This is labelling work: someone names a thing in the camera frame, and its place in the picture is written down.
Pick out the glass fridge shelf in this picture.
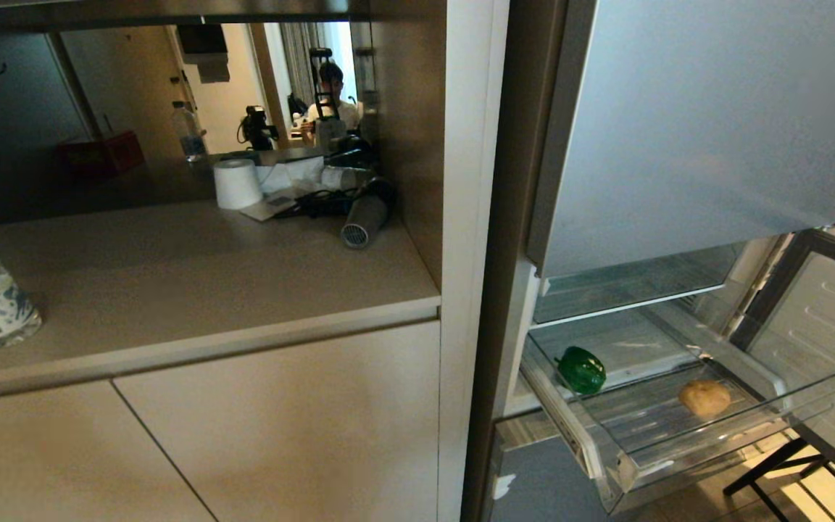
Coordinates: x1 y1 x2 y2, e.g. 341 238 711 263
533 243 747 326

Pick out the clear plastic fridge drawer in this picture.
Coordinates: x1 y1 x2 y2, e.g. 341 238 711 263
520 330 835 516

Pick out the grey upper fridge door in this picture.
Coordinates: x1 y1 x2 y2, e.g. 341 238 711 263
526 0 835 279

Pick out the lower fridge door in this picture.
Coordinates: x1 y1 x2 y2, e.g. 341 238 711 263
729 229 835 501

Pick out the black hair dryer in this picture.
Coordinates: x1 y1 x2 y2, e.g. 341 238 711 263
294 178 397 251

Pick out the white crumpled plastic bag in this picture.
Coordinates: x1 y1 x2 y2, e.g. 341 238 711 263
257 156 349 196

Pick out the white paper sheet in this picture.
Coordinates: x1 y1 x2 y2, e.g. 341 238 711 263
240 194 298 223

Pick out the white paper towel roll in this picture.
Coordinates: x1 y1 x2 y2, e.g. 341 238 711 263
213 159 265 211

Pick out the green bell pepper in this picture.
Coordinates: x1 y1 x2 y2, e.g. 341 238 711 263
556 346 607 396

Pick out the beige cabinet door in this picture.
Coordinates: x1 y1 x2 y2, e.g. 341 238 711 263
0 380 217 522
112 320 441 522

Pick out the brown potato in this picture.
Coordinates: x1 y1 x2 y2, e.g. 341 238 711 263
678 379 732 418

